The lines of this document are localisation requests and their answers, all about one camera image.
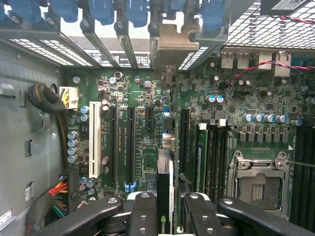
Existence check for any metal slot cover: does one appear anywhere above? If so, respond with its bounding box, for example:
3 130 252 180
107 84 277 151
115 21 140 69
80 18 117 68

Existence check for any long black expansion slot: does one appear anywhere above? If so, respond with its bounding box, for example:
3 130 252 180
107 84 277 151
180 108 190 174
109 105 119 185

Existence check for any green motherboard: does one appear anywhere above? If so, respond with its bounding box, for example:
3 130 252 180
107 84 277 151
60 50 315 236

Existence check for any black RAM slot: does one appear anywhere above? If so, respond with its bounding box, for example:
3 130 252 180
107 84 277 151
215 119 222 197
302 125 310 233
309 125 315 234
294 125 303 232
221 119 229 197
208 120 217 197

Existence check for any short black expansion slot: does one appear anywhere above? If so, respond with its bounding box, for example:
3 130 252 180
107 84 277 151
145 107 154 131

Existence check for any red and black twisted wire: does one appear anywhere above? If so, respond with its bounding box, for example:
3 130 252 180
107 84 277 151
225 15 315 87

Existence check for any open black PC case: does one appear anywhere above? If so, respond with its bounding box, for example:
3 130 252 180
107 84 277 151
0 0 315 236

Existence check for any metal locking lever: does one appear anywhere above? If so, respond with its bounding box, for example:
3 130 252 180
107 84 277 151
285 159 315 168

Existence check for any black sleeved power cable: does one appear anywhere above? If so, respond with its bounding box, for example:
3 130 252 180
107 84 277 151
26 83 69 170

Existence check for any white expansion slot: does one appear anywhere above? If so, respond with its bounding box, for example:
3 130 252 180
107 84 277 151
88 101 102 179

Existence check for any green RAM stick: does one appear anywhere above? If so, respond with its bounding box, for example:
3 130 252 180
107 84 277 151
195 122 209 196

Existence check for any blue slot clip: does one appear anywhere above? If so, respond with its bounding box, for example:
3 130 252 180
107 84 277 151
9 0 42 24
200 0 226 32
88 0 115 26
50 0 79 23
125 0 149 28

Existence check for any CPU socket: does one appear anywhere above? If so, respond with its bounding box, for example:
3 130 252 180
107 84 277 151
227 149 293 221

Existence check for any white power connector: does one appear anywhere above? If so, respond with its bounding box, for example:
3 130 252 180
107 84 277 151
59 86 79 111

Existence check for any expansion slot with blue latch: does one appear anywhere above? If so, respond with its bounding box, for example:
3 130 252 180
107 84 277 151
125 107 137 194

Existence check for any coloured wire bundle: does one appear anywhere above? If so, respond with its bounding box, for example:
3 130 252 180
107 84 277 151
26 168 79 236

